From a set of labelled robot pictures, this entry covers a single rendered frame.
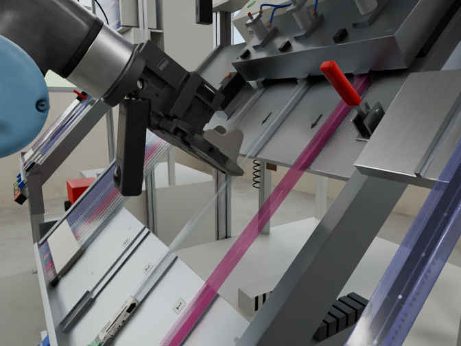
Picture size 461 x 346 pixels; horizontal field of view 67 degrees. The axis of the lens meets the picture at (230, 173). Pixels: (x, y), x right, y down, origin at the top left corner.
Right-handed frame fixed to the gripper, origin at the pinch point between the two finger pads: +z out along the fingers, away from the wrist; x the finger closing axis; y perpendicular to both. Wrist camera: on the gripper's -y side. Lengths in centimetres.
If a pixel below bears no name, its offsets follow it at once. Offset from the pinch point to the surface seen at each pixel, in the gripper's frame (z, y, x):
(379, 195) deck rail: 3.5, 3.4, -21.0
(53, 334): -7.3, -32.2, 8.4
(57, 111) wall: 15, 10, 378
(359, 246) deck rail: 4.1, -2.1, -21.0
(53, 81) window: -4, 34, 376
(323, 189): 69, 22, 45
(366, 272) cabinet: 59, 0, 10
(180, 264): -1.6, -14.3, -2.7
